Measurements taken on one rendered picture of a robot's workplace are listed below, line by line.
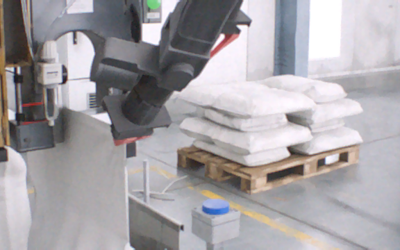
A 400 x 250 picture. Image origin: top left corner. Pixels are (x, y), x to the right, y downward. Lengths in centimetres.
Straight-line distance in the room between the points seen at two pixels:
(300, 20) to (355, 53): 168
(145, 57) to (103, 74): 6
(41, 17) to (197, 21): 45
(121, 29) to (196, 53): 44
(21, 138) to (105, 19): 29
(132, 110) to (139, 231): 81
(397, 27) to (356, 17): 104
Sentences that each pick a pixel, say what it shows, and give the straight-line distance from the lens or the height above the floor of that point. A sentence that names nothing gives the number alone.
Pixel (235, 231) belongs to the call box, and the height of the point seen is 79.
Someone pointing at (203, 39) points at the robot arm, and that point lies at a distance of 72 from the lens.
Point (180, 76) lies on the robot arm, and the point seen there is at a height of 120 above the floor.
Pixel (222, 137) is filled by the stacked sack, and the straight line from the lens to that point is 392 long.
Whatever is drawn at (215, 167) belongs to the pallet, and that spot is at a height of 10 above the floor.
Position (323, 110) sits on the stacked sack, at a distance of 422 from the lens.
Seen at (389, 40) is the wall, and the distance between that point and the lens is 891.
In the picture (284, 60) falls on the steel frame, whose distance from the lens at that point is 707.
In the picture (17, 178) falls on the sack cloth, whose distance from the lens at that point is 165.
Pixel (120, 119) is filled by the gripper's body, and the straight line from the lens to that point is 88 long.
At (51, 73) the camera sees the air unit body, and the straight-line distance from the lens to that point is 104.
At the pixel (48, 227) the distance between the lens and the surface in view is 122.
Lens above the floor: 130
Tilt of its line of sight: 13 degrees down
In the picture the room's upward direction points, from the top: 1 degrees clockwise
